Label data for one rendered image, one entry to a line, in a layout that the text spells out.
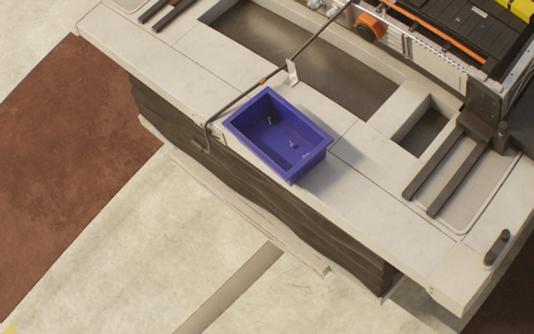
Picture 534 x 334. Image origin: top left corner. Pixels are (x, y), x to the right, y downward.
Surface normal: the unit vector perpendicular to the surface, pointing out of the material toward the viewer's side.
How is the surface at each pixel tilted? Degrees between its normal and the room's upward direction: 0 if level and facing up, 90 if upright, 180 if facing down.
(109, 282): 0
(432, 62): 90
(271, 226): 0
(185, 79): 0
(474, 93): 90
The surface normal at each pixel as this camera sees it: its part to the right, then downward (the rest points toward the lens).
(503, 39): -0.14, -0.53
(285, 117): -0.75, 0.57
